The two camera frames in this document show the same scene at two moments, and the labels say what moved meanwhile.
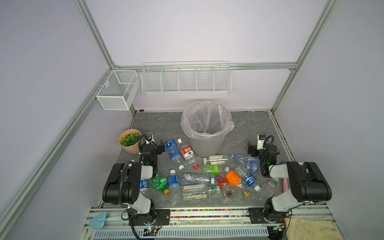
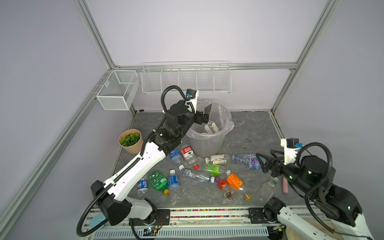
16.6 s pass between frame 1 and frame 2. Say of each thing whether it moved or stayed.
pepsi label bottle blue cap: stayed
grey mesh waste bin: stayed
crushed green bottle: stayed
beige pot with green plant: stayed
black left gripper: moved
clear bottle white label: moved
